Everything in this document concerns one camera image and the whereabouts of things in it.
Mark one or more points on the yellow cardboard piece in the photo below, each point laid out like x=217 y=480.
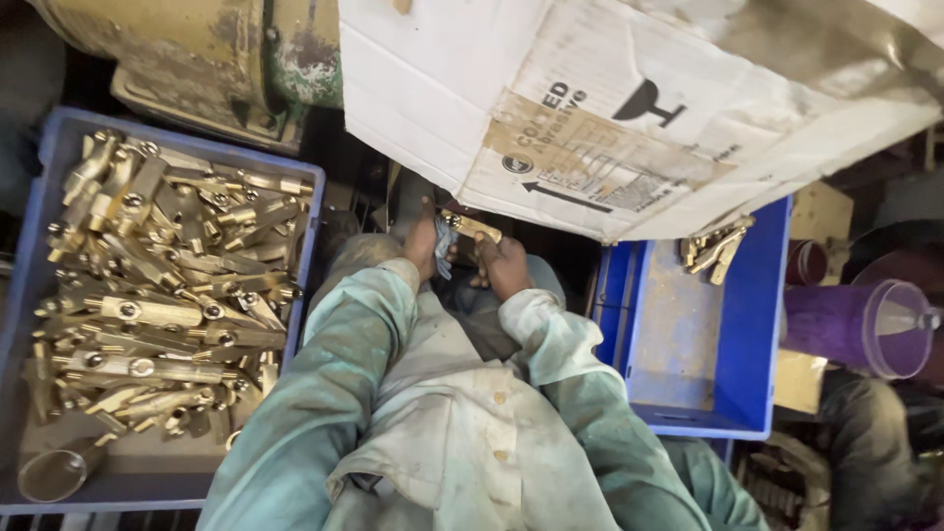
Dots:
x=798 y=383

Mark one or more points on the brass clamp part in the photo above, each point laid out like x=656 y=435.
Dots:
x=472 y=226

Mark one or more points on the person's dusty work shirt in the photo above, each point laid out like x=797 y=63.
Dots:
x=457 y=442

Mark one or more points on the clear glass cup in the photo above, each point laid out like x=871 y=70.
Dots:
x=59 y=472

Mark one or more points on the pile of brass clamps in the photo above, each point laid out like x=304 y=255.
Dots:
x=162 y=295

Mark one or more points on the maroon round container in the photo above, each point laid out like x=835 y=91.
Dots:
x=805 y=264

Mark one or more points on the purple plastic cylinder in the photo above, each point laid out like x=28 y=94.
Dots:
x=826 y=324

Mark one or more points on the person's right hand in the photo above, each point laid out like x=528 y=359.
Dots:
x=507 y=269

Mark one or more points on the blue-white polishing cloth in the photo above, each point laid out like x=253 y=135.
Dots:
x=445 y=247

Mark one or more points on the white cardboard box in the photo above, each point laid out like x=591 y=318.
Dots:
x=590 y=96

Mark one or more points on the clear plastic funnel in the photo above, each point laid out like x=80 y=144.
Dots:
x=903 y=328

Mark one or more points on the person's left hand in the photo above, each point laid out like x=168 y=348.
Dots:
x=419 y=243

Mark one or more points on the brown cardboard piece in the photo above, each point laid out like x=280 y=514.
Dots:
x=822 y=212

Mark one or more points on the polished brass clamp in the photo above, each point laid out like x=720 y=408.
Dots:
x=726 y=230
x=719 y=262

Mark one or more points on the large blue plastic crate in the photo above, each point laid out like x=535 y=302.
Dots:
x=29 y=295

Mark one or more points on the person's left fingers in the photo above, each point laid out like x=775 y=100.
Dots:
x=428 y=212

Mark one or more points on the small blue plastic crate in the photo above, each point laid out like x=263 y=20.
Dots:
x=678 y=354

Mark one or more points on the yellow-green motor machine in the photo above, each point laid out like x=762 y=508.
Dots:
x=192 y=51

